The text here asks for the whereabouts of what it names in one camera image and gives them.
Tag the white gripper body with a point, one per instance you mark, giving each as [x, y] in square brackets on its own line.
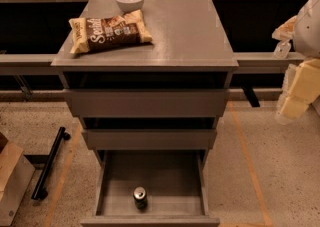
[308, 31]

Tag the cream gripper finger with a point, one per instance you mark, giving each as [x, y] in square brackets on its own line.
[285, 31]
[289, 110]

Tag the green soda can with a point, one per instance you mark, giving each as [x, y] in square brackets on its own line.
[140, 198]

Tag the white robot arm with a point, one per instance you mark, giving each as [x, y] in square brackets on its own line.
[306, 34]

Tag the open bottom drawer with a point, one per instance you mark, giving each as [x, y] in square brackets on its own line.
[175, 188]

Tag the grey drawer cabinet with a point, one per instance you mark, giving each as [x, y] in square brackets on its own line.
[189, 51]

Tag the grey top drawer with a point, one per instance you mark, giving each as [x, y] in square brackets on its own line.
[146, 103]

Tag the grey drawer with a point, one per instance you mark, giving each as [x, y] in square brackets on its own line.
[146, 103]
[149, 139]

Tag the grey middle drawer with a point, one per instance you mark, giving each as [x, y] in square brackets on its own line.
[149, 139]

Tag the clear sanitizer bottle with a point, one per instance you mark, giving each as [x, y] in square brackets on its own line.
[282, 49]

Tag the white bowl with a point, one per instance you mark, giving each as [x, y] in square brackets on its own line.
[129, 5]

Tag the brown chip bag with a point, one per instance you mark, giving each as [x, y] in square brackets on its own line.
[98, 34]

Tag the black metal bar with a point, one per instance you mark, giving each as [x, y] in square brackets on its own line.
[40, 191]

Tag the cardboard box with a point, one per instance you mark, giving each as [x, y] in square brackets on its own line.
[15, 175]

